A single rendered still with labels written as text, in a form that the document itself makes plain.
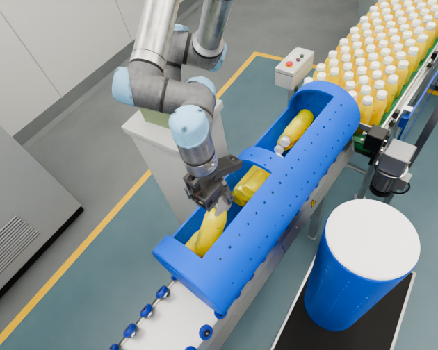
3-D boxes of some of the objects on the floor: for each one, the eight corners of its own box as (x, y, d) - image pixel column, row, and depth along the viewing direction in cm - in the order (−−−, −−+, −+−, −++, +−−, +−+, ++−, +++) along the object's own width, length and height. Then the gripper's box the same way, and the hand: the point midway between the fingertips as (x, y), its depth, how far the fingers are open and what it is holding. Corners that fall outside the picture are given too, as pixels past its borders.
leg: (306, 237, 206) (315, 187, 156) (310, 230, 209) (321, 179, 159) (313, 242, 204) (326, 192, 154) (318, 235, 206) (331, 184, 156)
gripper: (169, 169, 70) (191, 212, 87) (206, 192, 64) (222, 233, 81) (194, 145, 73) (210, 192, 90) (231, 165, 68) (240, 210, 85)
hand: (221, 202), depth 86 cm, fingers closed on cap, 4 cm apart
